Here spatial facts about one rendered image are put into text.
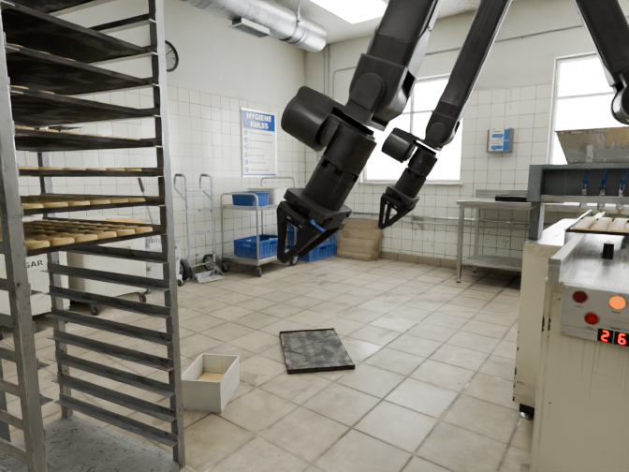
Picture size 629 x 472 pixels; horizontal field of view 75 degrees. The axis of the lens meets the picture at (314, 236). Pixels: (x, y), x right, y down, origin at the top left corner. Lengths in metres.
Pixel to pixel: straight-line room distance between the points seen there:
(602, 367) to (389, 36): 1.10
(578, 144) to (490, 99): 3.32
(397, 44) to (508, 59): 4.84
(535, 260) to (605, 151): 0.51
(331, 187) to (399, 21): 0.21
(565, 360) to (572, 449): 0.26
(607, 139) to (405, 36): 1.58
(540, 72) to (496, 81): 0.44
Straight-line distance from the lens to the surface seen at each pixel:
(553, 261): 1.29
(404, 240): 5.63
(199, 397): 2.20
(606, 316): 1.31
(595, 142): 2.04
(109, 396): 1.80
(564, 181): 2.08
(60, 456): 1.87
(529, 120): 5.19
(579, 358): 1.39
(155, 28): 1.44
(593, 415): 1.45
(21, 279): 1.13
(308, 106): 0.56
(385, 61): 0.52
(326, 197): 0.54
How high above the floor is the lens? 1.13
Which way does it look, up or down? 8 degrees down
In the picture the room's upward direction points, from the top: straight up
